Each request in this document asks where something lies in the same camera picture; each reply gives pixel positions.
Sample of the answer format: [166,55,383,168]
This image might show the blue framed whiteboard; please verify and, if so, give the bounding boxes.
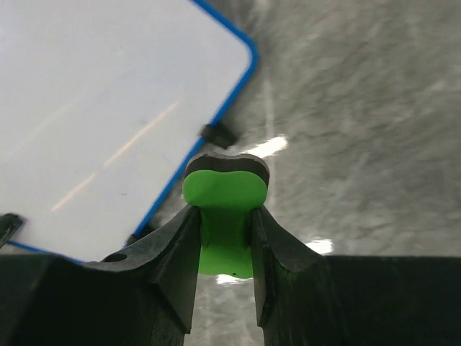
[1,1,257,262]

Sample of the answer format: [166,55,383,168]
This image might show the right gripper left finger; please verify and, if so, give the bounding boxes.
[1,207,201,345]

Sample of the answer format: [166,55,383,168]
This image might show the right black stand foot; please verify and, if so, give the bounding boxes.
[200,123,238,149]

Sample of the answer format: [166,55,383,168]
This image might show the black stand foot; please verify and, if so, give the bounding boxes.
[200,123,238,149]
[0,213,26,248]

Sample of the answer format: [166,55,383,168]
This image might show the left black stand foot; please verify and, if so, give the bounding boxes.
[0,213,26,248]

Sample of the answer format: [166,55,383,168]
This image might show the green whiteboard eraser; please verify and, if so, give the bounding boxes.
[182,153,270,279]

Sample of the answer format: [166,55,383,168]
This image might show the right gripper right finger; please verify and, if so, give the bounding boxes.
[251,207,460,345]

